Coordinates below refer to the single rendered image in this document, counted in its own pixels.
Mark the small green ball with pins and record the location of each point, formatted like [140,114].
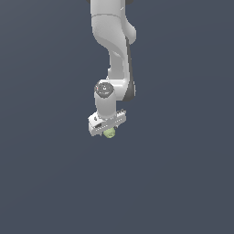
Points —
[109,133]

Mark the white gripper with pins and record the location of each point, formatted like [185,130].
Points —
[105,123]

